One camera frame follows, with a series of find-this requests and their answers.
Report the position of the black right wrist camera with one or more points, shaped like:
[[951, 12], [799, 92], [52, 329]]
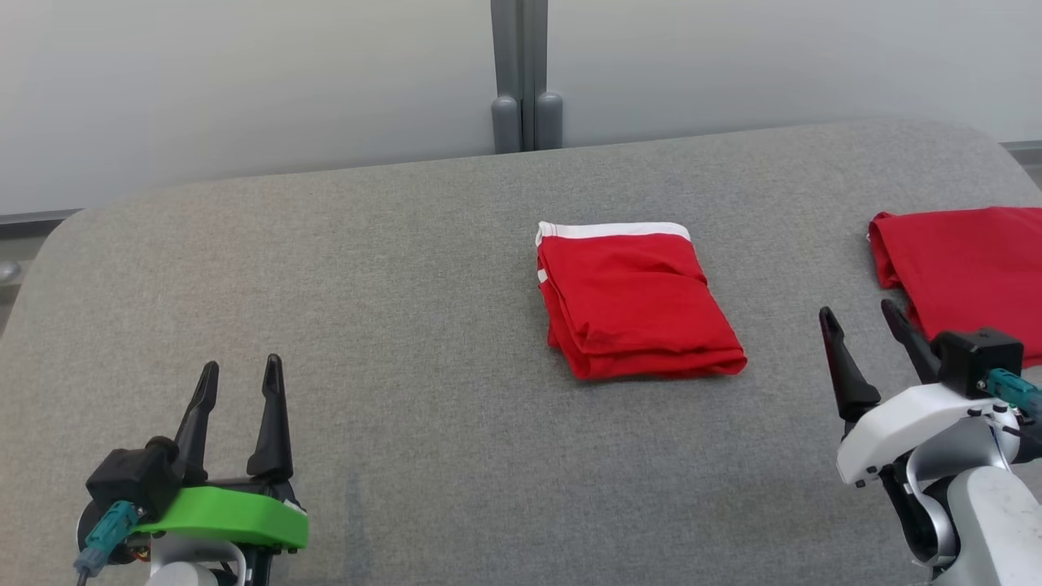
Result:
[[977, 358]]

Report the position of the red basketball jersey white sleeves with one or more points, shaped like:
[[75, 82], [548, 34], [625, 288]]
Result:
[[969, 260]]

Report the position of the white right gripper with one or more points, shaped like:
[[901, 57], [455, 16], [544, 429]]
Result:
[[904, 423]]

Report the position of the red shorts white trim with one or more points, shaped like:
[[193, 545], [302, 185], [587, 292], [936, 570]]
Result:
[[635, 309]]

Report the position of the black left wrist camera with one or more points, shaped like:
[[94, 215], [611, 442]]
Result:
[[134, 480]]

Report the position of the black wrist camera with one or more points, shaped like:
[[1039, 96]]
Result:
[[977, 358], [134, 480]]

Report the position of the grey double partition post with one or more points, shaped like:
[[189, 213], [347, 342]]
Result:
[[527, 73]]

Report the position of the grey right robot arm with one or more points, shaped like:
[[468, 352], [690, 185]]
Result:
[[993, 521]]

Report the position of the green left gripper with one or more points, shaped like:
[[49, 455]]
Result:
[[228, 517]]

